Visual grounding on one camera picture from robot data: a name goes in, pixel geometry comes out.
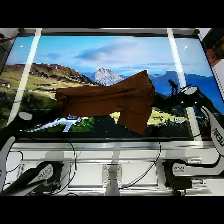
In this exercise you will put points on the brown garment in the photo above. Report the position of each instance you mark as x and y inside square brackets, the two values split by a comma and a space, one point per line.
[133, 96]

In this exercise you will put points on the silver frame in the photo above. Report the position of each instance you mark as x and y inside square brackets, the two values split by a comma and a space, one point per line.
[100, 146]

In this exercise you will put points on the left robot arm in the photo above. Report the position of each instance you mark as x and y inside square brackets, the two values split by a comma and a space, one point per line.
[42, 173]

